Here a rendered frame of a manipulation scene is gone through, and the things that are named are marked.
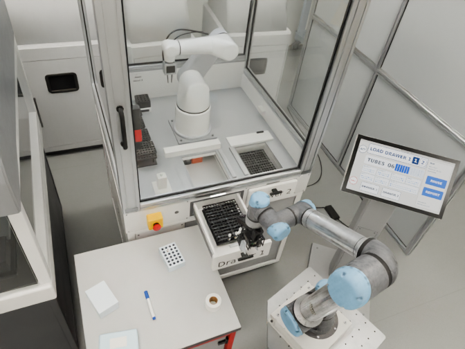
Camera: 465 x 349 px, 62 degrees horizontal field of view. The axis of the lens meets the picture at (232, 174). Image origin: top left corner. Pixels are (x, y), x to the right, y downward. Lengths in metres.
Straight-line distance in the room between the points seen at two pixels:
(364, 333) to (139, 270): 1.05
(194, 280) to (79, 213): 1.52
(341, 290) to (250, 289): 1.61
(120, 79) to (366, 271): 0.99
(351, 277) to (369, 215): 1.25
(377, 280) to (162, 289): 1.00
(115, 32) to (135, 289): 1.10
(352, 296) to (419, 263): 2.19
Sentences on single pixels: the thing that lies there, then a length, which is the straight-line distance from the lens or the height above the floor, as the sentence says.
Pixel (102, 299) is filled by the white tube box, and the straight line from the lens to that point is 1.79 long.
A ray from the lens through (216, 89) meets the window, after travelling 1.55.
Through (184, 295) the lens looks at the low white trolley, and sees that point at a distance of 1.82.
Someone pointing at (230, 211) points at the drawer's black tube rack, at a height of 0.90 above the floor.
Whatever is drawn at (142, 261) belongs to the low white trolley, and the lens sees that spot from 1.92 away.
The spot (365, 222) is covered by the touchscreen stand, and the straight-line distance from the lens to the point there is 2.42.
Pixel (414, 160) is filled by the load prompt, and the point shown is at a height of 1.15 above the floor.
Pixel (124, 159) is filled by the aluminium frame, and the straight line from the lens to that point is 1.62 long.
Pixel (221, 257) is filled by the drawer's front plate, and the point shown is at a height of 0.91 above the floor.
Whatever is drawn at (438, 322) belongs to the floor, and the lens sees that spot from 3.11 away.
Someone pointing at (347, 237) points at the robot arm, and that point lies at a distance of 1.33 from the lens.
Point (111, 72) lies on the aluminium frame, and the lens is 1.38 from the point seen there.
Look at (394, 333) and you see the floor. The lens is 2.91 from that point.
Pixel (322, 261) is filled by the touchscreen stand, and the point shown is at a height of 0.04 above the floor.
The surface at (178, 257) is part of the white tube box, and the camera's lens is 1.89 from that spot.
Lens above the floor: 2.37
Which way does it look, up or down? 44 degrees down
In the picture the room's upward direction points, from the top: 9 degrees clockwise
